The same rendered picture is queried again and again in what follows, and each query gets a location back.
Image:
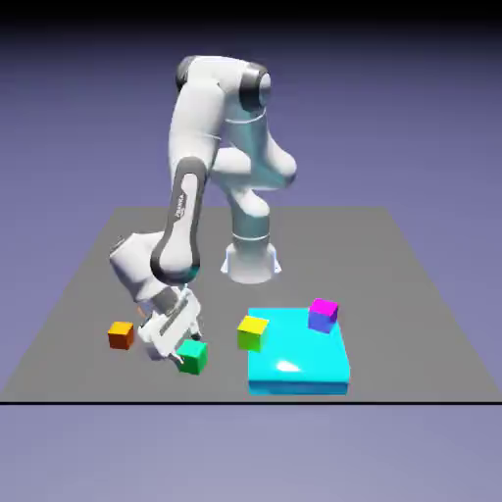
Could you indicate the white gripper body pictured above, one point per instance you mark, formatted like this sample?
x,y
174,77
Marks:
x,y
166,328

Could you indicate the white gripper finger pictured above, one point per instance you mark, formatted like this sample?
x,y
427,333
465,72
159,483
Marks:
x,y
196,331
176,357

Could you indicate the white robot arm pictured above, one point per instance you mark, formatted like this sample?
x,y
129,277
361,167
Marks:
x,y
196,129

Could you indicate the small green cube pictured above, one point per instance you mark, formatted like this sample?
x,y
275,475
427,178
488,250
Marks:
x,y
193,357

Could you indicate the small orange cube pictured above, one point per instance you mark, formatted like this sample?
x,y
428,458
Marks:
x,y
120,335

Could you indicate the small yellow cube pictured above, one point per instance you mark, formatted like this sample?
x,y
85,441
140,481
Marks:
x,y
251,333

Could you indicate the small magenta cube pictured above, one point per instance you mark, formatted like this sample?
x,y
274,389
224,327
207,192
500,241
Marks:
x,y
323,315

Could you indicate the large cyan box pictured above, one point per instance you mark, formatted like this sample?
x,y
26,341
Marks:
x,y
298,357

